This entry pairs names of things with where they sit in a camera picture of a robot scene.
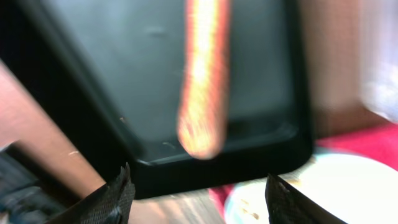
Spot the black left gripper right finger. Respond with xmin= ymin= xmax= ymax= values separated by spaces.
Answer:
xmin=265 ymin=174 xmax=345 ymax=224

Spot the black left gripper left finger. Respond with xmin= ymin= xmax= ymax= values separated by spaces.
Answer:
xmin=46 ymin=164 xmax=136 ymax=224

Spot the light blue plate with rice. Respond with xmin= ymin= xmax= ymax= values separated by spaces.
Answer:
xmin=224 ymin=152 xmax=397 ymax=223

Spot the orange carrot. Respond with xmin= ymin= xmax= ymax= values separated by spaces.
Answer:
xmin=177 ymin=0 xmax=231 ymax=160

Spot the red serving tray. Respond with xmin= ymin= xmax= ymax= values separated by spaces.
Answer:
xmin=208 ymin=123 xmax=398 ymax=224

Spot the black tray bin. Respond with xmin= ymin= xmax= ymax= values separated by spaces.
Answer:
xmin=1 ymin=0 xmax=313 ymax=199

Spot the clear plastic bin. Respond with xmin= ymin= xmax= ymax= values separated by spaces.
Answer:
xmin=360 ymin=0 xmax=397 ymax=123

